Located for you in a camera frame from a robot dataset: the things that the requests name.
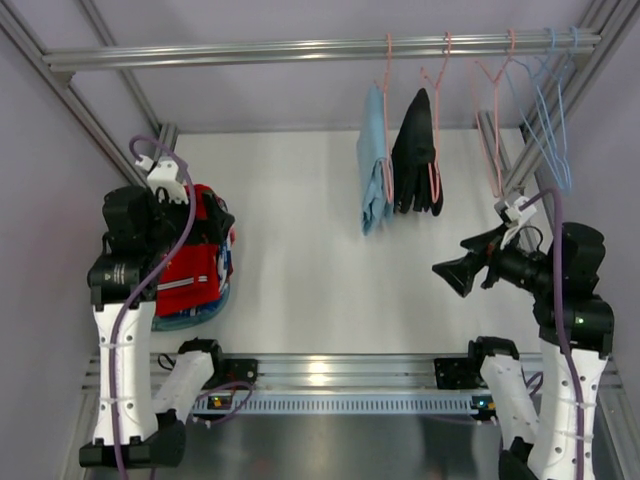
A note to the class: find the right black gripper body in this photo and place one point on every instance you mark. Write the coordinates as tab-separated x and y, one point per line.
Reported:
491	261

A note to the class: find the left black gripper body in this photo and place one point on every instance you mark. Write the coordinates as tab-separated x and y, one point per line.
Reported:
201	220

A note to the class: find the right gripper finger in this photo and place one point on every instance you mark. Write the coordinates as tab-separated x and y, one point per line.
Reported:
481	243
460	273

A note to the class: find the red trousers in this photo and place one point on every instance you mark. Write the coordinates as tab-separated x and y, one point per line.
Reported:
189	279

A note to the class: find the pink hanger of red trousers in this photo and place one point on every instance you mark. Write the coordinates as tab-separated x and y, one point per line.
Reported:
493	159

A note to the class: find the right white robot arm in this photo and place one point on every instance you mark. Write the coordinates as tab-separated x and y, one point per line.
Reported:
553	439

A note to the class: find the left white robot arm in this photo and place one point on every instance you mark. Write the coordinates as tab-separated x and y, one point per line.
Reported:
161	260

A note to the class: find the pink hanger of black trousers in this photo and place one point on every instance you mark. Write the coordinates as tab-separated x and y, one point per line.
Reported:
437	125

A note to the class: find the left light blue hanger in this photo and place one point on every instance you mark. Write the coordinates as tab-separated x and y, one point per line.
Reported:
536	86

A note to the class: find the light blue hanger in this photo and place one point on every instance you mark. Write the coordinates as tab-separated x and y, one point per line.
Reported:
536	86
557	146

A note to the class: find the pink hanger of blue trousers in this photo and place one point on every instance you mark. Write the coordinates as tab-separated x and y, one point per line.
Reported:
388	165

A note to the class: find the light blue trousers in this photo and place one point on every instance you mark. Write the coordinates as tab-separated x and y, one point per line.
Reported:
371	155

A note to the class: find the right light blue hanger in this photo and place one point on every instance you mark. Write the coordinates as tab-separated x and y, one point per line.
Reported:
557	146

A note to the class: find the blue white patterned clothes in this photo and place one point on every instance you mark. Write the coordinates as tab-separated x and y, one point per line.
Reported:
224	262

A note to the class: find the teal plastic laundry basket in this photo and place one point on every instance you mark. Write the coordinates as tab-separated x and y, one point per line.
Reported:
200	320

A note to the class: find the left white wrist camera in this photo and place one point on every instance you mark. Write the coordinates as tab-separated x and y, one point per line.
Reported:
164	178

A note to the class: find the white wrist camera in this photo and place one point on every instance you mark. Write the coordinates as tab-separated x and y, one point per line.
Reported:
516	211
164	178

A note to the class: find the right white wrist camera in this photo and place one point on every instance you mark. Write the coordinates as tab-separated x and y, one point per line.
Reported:
516	211

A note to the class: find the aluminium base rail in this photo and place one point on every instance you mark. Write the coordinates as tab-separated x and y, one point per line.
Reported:
354	373

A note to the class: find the slotted grey cable duct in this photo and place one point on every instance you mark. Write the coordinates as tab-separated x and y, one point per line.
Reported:
343	404

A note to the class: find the aluminium hanging rail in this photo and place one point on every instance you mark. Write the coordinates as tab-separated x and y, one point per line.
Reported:
539	42

